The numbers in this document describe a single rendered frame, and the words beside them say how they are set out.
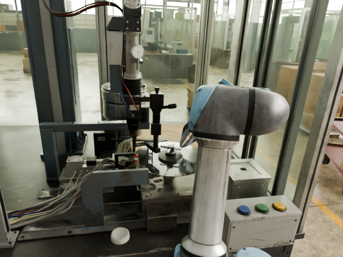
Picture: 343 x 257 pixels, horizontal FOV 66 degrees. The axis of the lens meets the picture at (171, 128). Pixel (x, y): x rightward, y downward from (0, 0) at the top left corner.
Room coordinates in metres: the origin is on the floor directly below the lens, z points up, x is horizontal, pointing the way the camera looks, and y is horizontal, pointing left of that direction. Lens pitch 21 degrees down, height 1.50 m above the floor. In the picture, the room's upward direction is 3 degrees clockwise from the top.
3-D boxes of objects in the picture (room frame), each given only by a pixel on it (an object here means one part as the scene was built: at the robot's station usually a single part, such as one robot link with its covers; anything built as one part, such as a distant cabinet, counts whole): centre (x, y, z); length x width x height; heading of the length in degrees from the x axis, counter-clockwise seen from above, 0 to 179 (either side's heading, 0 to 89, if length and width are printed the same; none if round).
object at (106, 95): (1.78, 0.34, 0.93); 0.31 x 0.31 x 0.36
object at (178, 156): (1.06, 0.00, 0.96); 0.11 x 0.11 x 0.03
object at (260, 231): (0.80, -0.34, 0.82); 0.28 x 0.11 x 0.15; 102
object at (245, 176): (1.07, -0.34, 0.82); 0.18 x 0.18 x 0.15; 12
